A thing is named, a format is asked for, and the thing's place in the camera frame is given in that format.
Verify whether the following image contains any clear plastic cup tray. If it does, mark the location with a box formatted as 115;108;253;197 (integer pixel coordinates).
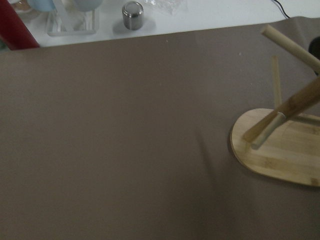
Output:
46;9;100;37

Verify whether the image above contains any wooden cup storage rack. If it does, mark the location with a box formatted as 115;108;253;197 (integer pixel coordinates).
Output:
229;24;320;188

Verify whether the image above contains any red cylinder bottle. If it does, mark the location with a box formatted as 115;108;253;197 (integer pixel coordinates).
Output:
0;0;40;50

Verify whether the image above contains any small steel cup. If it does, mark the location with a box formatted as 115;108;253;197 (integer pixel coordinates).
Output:
121;1;144;31

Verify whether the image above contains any dark teal mug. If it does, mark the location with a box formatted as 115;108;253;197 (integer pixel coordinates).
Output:
308;36;320;60

